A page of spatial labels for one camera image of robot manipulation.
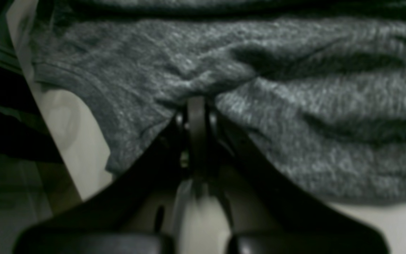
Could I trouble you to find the grey t-shirt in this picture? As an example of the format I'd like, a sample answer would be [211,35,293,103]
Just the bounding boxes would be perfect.
[30,0,406,200]

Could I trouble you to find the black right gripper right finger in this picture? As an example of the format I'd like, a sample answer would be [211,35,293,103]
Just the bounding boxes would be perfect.
[204,102,389,254]

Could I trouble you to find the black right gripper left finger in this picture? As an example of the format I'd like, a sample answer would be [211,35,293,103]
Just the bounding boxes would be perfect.
[13,97,203,254]

